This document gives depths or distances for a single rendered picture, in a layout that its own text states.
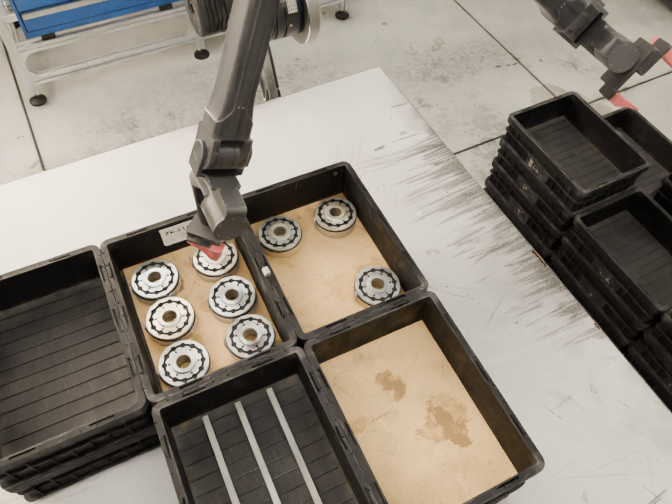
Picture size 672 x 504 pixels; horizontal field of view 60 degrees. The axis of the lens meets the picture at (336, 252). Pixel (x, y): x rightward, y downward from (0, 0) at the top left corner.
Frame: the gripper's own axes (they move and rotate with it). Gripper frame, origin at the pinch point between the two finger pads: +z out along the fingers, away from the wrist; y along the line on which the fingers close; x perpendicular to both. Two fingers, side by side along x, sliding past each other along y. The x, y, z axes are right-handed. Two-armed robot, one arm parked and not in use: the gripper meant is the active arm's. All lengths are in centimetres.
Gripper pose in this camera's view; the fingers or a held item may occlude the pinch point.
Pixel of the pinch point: (221, 244)
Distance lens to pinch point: 112.7
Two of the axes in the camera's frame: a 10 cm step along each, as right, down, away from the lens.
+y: 3.5, -7.7, 5.3
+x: -9.3, -3.2, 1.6
